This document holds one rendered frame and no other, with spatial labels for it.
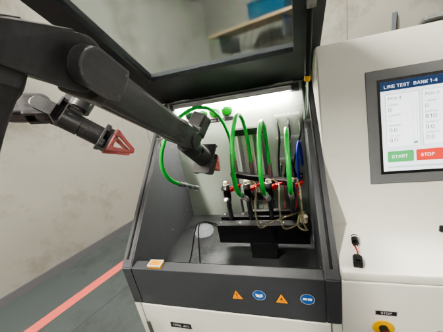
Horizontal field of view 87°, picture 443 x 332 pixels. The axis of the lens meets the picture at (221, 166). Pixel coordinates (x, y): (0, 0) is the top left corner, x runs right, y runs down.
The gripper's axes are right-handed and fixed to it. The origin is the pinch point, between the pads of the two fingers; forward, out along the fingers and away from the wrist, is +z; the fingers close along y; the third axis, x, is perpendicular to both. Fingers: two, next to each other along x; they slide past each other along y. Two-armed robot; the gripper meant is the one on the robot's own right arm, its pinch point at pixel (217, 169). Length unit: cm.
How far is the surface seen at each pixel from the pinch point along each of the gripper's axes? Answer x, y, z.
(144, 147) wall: 205, 79, 124
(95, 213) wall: 216, -16, 102
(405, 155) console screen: -55, 13, 16
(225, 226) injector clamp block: 0.9, -16.8, 16.6
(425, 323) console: -58, -31, 22
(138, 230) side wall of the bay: 27.1, -26.0, -0.8
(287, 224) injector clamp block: -21.0, -11.9, 20.9
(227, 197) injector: 0.3, -6.7, 12.1
